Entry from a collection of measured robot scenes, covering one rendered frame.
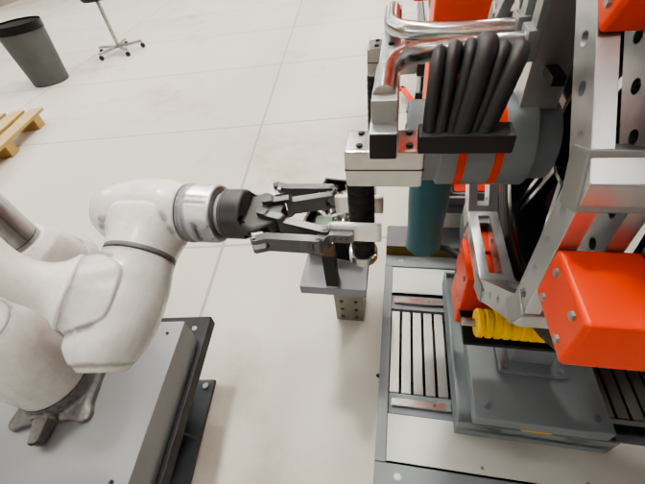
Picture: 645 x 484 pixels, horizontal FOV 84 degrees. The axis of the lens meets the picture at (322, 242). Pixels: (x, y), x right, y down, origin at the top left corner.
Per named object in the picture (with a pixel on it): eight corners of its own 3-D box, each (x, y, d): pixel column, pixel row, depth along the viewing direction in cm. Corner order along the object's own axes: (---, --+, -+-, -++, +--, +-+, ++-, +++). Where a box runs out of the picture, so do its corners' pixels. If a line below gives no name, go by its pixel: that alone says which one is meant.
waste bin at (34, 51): (36, 78, 393) (0, 21, 354) (78, 69, 397) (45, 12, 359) (23, 92, 363) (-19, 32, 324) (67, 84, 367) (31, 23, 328)
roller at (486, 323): (627, 355, 67) (643, 340, 63) (461, 341, 73) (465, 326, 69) (614, 328, 71) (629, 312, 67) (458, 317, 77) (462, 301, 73)
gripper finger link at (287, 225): (259, 205, 52) (253, 211, 51) (329, 223, 47) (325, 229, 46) (265, 226, 54) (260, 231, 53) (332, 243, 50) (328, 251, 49)
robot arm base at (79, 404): (-2, 452, 75) (-23, 445, 71) (47, 354, 91) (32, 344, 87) (83, 442, 75) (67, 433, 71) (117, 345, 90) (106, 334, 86)
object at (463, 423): (604, 454, 90) (622, 442, 83) (453, 434, 97) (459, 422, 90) (550, 293, 124) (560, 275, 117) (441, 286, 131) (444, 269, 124)
